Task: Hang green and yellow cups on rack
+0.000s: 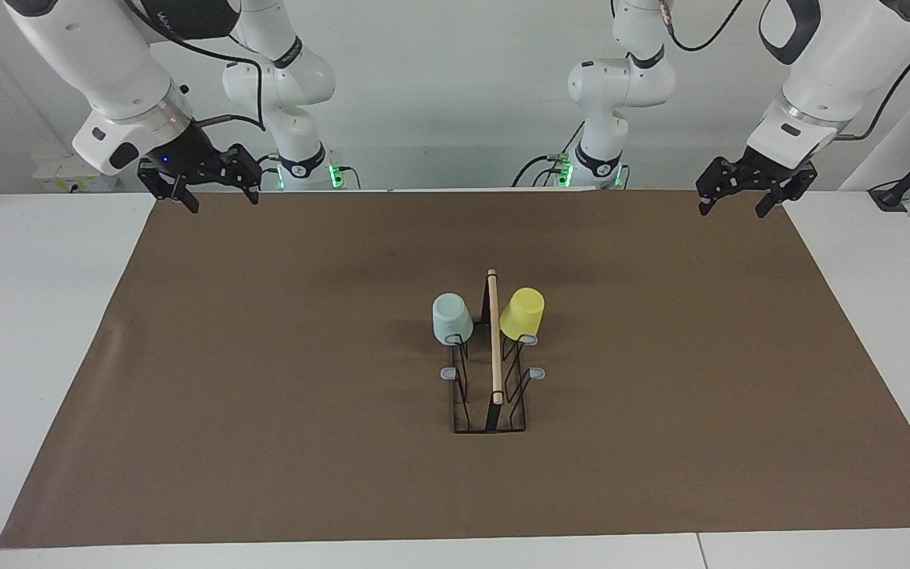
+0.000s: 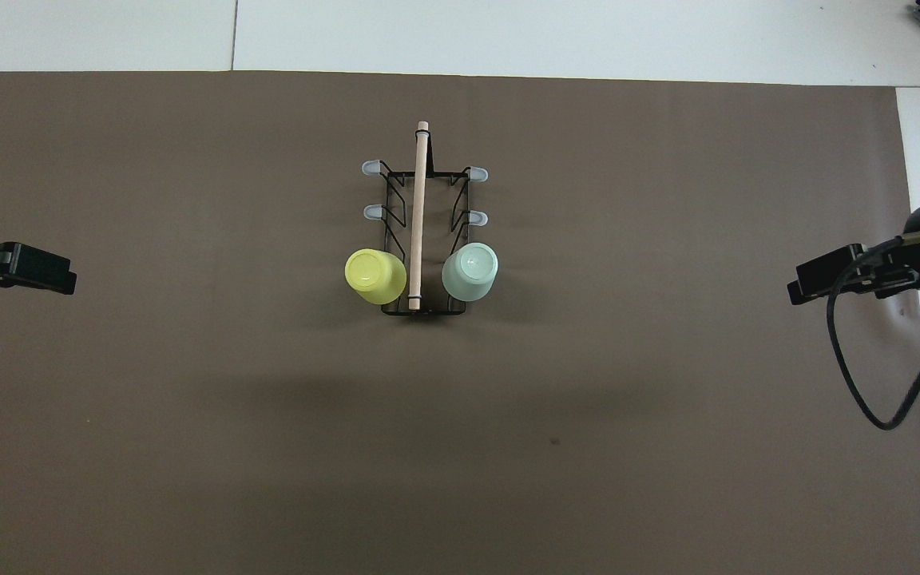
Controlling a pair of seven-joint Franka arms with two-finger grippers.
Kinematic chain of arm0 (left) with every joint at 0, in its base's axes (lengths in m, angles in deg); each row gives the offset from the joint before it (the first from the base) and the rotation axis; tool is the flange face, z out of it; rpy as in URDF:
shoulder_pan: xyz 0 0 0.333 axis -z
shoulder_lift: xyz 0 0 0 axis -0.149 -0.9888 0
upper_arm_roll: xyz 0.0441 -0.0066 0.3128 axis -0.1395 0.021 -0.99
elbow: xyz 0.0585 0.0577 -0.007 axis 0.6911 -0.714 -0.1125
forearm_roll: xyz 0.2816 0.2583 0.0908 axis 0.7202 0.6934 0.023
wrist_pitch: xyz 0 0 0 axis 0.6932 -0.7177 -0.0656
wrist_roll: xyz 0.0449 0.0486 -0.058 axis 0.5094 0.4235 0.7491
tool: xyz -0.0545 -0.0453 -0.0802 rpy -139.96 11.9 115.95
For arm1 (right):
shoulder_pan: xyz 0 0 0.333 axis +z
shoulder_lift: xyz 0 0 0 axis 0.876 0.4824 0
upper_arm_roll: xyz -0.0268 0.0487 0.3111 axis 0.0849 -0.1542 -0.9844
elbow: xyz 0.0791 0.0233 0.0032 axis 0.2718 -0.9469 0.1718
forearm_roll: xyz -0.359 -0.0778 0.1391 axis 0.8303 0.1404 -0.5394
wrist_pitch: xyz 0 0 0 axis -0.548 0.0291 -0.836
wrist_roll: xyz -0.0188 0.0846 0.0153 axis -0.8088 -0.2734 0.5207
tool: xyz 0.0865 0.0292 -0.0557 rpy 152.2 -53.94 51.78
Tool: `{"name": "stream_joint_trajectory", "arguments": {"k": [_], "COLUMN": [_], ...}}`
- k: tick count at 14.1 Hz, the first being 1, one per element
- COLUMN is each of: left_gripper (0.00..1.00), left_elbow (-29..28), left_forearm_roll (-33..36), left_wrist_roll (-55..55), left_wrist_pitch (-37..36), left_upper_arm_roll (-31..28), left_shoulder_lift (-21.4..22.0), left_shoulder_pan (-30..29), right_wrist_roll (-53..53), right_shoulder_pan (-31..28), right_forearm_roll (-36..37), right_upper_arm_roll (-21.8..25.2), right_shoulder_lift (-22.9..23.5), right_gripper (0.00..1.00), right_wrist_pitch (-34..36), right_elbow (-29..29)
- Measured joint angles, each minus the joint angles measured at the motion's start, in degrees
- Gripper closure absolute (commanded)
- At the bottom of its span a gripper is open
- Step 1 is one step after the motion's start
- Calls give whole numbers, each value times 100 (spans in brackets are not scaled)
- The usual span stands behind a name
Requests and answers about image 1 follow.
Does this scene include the black wire cup rack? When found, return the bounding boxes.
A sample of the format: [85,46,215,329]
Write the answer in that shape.
[441,269,547,435]

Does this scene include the pale green plastic cup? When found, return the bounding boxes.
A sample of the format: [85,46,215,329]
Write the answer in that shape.
[432,292,474,346]

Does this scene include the black arm gripper cable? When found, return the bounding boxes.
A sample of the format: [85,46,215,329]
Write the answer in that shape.
[660,0,910,143]
[125,0,268,134]

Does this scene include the white power strip box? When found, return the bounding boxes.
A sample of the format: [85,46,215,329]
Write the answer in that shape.
[32,153,118,193]

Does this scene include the brown table mat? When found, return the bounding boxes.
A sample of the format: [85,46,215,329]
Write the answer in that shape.
[0,188,910,549]

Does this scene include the black base power cable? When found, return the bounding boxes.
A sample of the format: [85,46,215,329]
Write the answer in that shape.
[258,153,363,192]
[512,119,582,189]

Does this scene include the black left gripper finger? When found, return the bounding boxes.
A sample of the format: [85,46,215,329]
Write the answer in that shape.
[755,162,819,219]
[698,156,743,216]

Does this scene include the yellow plastic cup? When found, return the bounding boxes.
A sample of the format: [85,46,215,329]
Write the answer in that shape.
[499,287,545,343]

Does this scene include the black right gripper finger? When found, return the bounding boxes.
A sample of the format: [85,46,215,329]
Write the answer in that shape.
[210,144,262,206]
[137,162,201,214]

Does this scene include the black right arm gripper cable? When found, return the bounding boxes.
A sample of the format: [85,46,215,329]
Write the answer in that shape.
[125,0,268,134]

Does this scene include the black left arm gripper cable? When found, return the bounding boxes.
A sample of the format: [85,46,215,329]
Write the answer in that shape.
[660,0,910,143]

